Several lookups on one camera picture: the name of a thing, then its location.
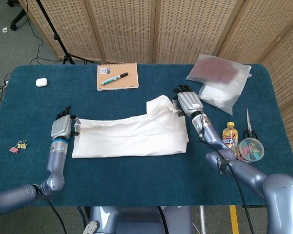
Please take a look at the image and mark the frosted bag with maroon cloth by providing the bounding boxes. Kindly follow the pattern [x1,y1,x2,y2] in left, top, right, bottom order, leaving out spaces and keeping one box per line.
[186,54,252,85]

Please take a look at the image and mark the yellow floor tape strip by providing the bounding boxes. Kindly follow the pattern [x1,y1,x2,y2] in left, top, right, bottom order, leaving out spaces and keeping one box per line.
[230,205,240,234]

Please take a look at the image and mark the kraft spiral notebook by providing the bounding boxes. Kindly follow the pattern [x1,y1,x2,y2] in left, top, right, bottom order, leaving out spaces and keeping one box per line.
[96,62,139,91]

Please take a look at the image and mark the green white marker pen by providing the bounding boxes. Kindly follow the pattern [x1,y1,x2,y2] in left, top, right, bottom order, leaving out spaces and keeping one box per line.
[101,72,129,86]

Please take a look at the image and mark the woven folding screen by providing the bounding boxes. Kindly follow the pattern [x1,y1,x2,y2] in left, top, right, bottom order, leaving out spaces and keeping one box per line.
[18,0,293,171]

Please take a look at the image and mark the blue table mat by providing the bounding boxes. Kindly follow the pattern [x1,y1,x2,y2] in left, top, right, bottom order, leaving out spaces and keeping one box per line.
[0,64,293,207]

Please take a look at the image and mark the orange drink bottle yellow cap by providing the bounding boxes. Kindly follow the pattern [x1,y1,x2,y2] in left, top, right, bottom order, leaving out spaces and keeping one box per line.
[222,121,239,156]

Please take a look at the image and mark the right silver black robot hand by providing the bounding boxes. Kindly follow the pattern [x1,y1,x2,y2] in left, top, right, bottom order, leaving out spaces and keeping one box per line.
[172,84,205,117]

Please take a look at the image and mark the white t-shirt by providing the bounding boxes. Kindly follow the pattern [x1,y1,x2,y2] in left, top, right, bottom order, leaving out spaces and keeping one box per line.
[72,94,189,158]

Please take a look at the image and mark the frosted bag with white cloth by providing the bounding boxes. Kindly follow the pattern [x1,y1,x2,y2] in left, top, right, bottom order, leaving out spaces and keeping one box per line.
[194,70,252,116]

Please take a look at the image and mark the white table leg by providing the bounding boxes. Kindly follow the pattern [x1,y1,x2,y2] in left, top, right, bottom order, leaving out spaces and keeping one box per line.
[199,206,207,234]

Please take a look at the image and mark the blue-grey robot torso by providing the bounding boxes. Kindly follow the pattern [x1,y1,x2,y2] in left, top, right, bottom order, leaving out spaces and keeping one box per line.
[83,206,193,234]

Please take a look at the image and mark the black torso cable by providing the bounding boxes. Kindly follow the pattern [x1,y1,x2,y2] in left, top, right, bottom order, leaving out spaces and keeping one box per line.
[157,206,168,234]

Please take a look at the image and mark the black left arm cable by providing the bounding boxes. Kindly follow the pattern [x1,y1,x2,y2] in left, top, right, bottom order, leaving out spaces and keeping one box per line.
[34,185,68,234]

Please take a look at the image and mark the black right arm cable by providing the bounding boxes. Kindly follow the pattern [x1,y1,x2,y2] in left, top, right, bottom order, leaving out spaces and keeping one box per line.
[228,165,256,234]

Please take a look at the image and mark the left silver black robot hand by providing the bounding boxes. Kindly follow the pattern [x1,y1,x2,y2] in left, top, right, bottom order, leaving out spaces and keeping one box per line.
[50,106,81,142]

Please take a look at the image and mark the black office chair base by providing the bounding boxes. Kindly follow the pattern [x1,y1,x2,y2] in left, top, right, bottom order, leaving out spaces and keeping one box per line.
[7,0,27,31]

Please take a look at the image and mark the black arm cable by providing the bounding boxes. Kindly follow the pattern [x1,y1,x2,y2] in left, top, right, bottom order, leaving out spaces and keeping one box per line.
[34,185,68,234]
[228,165,256,234]

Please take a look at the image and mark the black-handled scissors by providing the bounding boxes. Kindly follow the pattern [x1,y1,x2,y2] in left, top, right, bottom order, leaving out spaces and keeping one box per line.
[243,108,259,140]

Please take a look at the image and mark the black tripod stand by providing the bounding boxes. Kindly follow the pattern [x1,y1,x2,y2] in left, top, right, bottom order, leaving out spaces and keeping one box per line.
[35,0,95,65]

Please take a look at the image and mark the clear cup of colourful clips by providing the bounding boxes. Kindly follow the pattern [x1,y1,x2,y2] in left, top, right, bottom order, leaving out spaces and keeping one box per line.
[238,137,265,163]

